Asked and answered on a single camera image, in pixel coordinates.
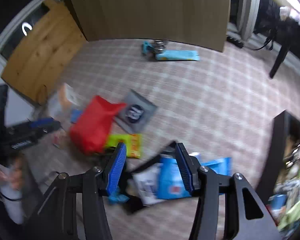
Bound grey square pouch with logo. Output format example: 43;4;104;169
114;89;158;134

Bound person left hand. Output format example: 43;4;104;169
0;157;23;190

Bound light blue flat packet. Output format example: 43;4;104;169
155;50;200;61

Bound light blue clothespin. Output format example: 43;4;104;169
108;187;129;205

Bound red fabric bag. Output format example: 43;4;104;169
69;95;126;156

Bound yellow snack packet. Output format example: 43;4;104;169
104;134;142;159

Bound black storage tray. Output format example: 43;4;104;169
256;111;300;239

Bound blue white pouch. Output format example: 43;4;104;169
157;154;232;200

